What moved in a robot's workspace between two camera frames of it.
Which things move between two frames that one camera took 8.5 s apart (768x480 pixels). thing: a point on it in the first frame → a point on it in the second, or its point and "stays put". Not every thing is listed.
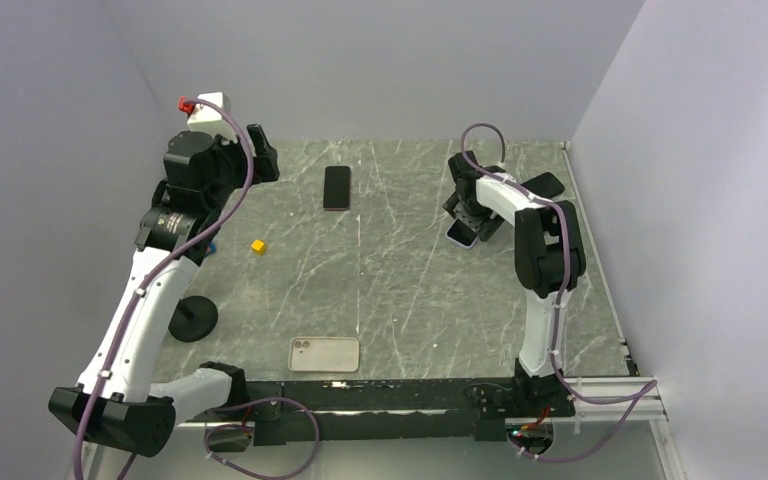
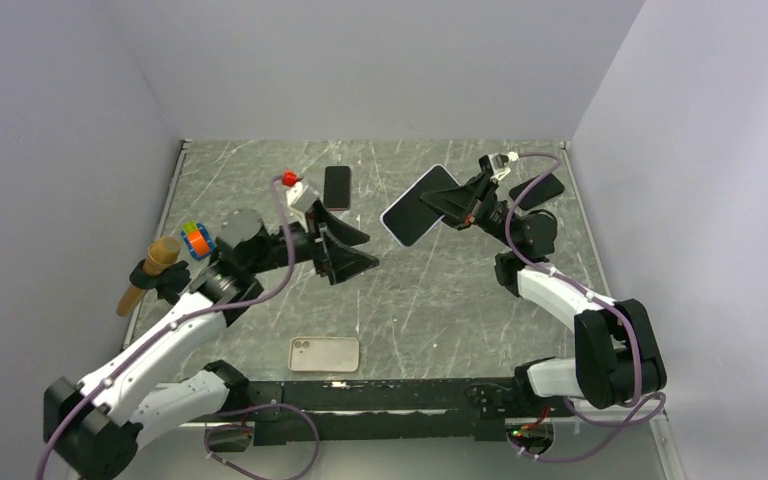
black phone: x=337 y=188 stays put
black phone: x=545 y=184 stays put
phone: x=462 y=234 → x=407 y=217
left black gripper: x=264 y=166 → x=340 y=261
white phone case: x=324 y=354 stays put
